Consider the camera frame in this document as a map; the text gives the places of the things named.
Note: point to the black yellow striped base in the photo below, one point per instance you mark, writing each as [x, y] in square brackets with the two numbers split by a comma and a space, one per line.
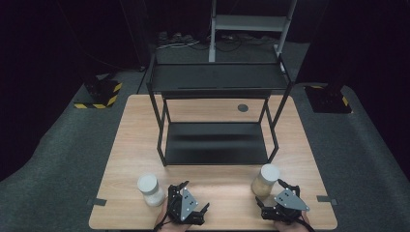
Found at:
[101, 93]
[327, 100]

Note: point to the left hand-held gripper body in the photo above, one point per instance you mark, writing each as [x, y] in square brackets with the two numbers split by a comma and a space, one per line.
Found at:
[188, 204]

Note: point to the white metal stand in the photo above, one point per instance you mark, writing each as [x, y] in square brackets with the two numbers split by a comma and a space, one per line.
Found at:
[249, 22]

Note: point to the clear jar with tan contents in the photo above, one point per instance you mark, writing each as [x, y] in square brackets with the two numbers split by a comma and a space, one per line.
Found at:
[265, 180]

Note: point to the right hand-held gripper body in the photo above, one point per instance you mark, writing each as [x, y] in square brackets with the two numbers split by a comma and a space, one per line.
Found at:
[290, 201]

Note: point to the grey tape strip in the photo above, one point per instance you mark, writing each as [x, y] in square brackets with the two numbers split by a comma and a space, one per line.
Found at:
[326, 200]
[96, 202]

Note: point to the round grey table grommet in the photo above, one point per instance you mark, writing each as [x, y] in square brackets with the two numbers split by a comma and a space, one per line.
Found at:
[243, 108]

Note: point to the black two-tier metal rack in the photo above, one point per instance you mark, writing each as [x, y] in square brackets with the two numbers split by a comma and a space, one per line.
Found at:
[216, 141]

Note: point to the clear jar with white contents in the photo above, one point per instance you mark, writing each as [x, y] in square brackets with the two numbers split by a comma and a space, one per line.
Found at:
[150, 190]

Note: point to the person's right hand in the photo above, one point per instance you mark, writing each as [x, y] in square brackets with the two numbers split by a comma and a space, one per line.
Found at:
[285, 226]

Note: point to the person's left hand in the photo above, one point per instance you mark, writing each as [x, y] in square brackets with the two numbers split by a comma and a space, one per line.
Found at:
[162, 216]

